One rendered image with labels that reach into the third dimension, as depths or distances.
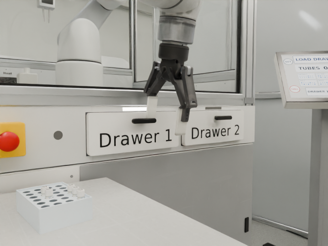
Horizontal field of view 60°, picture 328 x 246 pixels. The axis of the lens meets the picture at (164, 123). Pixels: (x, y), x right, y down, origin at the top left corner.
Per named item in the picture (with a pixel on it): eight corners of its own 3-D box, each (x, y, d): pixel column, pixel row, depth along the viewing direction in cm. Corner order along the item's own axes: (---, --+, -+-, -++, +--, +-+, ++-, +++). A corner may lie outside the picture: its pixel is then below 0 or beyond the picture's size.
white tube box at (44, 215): (92, 219, 47) (92, 196, 46) (39, 235, 41) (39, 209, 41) (63, 200, 56) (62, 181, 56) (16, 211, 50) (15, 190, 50)
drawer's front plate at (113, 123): (178, 146, 89) (178, 111, 88) (89, 156, 72) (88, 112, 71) (175, 146, 90) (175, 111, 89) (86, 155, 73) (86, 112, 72)
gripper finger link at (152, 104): (149, 96, 78) (147, 96, 78) (146, 121, 79) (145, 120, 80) (158, 96, 79) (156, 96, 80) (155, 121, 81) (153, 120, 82)
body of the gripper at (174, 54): (197, 46, 69) (191, 84, 71) (175, 45, 76) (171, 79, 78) (173, 42, 65) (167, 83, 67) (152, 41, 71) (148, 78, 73)
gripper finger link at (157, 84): (164, 70, 71) (162, 65, 71) (145, 97, 78) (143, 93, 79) (176, 71, 73) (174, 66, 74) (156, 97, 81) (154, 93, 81)
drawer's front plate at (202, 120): (243, 139, 107) (244, 110, 106) (184, 146, 90) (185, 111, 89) (239, 138, 109) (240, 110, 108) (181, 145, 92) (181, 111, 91)
